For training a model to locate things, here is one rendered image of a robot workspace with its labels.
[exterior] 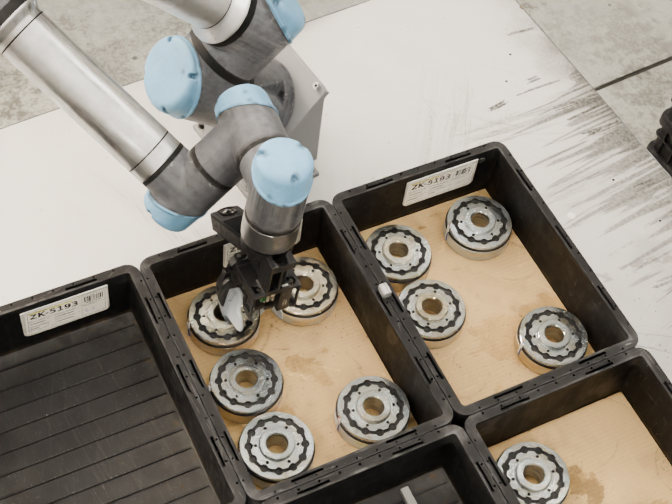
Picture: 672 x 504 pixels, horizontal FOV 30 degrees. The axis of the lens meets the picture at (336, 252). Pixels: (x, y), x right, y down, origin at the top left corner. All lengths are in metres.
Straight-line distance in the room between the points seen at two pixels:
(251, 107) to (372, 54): 0.78
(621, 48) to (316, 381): 1.95
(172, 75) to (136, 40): 1.46
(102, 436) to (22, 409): 0.12
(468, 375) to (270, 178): 0.48
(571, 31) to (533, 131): 1.25
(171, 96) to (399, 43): 0.64
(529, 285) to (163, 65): 0.64
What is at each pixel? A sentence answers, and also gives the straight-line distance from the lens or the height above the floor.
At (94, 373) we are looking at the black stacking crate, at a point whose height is 0.83.
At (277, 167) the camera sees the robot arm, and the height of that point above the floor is 1.21.
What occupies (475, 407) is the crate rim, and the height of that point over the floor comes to 0.93.
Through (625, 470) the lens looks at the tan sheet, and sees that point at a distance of 1.82.
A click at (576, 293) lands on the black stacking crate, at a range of 1.89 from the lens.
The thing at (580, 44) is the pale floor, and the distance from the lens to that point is 3.50.
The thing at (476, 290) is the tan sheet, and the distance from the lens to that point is 1.91.
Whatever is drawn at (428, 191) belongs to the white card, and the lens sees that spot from 1.95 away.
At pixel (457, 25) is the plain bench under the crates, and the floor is 0.70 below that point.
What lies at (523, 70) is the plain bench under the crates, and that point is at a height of 0.70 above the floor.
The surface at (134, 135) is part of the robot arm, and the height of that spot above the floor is 1.14.
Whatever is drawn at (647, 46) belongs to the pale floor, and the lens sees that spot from 3.56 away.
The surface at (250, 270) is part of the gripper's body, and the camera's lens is 1.69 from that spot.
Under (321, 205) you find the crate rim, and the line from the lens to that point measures 1.84.
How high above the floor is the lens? 2.40
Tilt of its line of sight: 55 degrees down
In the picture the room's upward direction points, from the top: 9 degrees clockwise
